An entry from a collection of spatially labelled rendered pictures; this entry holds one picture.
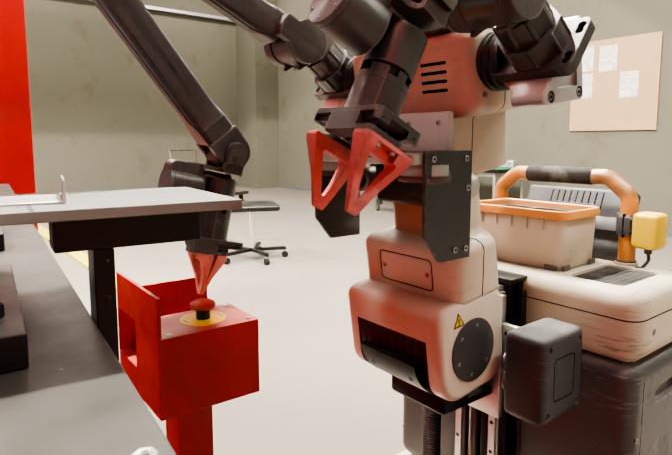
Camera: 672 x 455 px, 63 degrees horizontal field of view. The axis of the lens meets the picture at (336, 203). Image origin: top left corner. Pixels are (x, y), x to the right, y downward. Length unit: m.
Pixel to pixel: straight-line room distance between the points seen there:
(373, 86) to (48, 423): 0.39
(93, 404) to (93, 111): 11.50
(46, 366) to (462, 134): 0.65
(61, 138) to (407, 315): 11.05
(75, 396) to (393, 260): 0.62
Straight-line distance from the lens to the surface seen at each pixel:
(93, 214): 0.52
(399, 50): 0.57
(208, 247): 0.95
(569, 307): 1.07
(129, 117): 12.08
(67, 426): 0.42
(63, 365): 0.52
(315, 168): 0.56
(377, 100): 0.55
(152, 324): 0.84
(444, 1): 0.60
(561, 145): 7.67
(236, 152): 0.94
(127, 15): 0.91
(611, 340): 1.05
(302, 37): 1.00
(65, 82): 11.82
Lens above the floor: 1.06
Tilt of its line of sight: 6 degrees down
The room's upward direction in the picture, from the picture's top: straight up
